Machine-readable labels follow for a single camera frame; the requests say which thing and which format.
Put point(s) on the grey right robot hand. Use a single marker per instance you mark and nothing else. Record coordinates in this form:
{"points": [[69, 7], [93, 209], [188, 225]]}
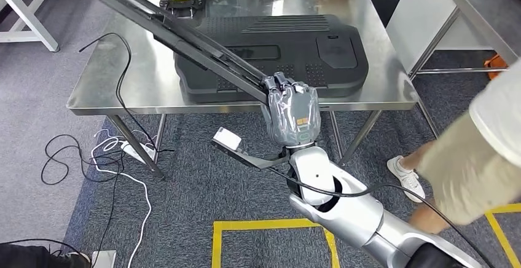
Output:
{"points": [[293, 115]]}

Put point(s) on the long black plastic panel part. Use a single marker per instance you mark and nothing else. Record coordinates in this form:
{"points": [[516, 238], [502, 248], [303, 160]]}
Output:
{"points": [[183, 42]]}

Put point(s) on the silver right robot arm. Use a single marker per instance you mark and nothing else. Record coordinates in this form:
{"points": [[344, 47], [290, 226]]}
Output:
{"points": [[350, 213]]}

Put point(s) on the stainless steel workbench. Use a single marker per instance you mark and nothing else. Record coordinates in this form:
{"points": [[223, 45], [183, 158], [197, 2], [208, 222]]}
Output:
{"points": [[142, 79]]}

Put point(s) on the large black moulded cover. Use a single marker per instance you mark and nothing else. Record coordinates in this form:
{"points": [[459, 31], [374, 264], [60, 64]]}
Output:
{"points": [[325, 70]]}

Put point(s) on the black remote controller yellow label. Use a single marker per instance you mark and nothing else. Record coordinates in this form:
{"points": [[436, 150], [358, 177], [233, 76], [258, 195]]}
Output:
{"points": [[181, 1]]}

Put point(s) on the white power strip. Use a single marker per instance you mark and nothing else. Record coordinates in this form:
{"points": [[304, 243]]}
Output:
{"points": [[136, 152]]}

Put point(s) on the person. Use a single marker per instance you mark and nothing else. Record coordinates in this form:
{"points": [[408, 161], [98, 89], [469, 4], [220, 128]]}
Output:
{"points": [[24, 256], [468, 168]]}

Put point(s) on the orange object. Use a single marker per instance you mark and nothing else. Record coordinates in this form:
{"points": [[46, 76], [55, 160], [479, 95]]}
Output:
{"points": [[496, 66]]}

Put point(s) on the stainless steel side table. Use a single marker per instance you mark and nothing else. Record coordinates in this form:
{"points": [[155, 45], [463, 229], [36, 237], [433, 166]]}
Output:
{"points": [[488, 17]]}

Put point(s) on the silver floor socket box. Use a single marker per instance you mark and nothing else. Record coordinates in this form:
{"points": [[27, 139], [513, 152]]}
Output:
{"points": [[104, 260]]}

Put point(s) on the black camera bracket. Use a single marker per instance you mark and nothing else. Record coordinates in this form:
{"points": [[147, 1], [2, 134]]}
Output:
{"points": [[252, 161]]}

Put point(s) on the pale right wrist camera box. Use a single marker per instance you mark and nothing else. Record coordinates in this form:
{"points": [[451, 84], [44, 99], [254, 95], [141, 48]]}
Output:
{"points": [[227, 139]]}

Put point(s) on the white frame table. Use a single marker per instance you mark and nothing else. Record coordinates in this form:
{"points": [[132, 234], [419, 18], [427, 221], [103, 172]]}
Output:
{"points": [[24, 17]]}

